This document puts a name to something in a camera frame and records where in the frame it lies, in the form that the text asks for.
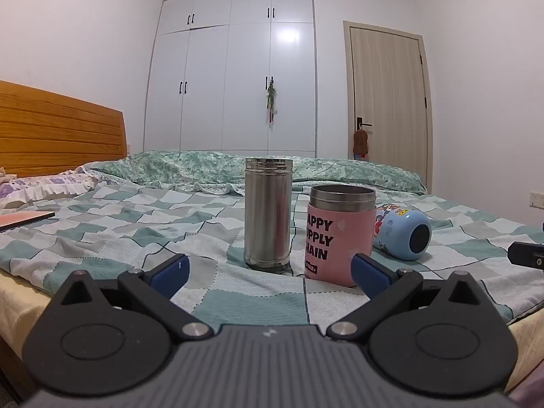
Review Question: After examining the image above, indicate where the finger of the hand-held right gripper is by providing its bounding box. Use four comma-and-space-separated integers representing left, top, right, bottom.
507, 241, 544, 271

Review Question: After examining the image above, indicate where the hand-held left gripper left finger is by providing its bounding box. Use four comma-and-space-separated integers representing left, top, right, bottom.
54, 254, 214, 343

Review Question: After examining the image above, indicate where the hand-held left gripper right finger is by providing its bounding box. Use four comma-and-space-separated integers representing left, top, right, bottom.
325, 253, 488, 341

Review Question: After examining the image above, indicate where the blue cartoon print cup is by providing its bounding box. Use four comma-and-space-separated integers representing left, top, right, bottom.
373, 204, 433, 262

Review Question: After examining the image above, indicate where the pink steel-rimmed cup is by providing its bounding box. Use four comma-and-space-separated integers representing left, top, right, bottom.
304, 184, 377, 288

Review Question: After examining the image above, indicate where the tall stainless steel cup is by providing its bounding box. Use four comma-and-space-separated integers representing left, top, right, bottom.
243, 157, 294, 270

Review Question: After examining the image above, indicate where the green checkered blanket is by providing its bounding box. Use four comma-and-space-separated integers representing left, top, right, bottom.
0, 182, 544, 324

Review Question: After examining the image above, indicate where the green floral quilt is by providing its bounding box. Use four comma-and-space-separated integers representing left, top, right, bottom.
86, 149, 427, 197

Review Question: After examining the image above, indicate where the purple floral pillow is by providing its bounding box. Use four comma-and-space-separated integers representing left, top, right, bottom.
0, 170, 99, 210

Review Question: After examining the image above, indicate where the red flat book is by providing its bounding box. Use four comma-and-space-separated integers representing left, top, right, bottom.
0, 210, 56, 234

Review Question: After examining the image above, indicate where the beige wooden door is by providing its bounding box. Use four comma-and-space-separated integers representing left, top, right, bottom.
343, 20, 434, 195

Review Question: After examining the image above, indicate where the wooden headboard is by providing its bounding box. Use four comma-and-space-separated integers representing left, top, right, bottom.
0, 79, 129, 179

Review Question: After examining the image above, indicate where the green hanging ornament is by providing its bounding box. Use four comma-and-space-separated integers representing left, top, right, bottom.
265, 80, 279, 125

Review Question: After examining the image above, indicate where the white wardrobe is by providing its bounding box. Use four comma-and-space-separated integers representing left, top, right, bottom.
143, 0, 318, 158

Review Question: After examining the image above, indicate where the brown pouch on door handle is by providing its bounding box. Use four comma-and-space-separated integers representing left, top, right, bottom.
352, 128, 369, 156

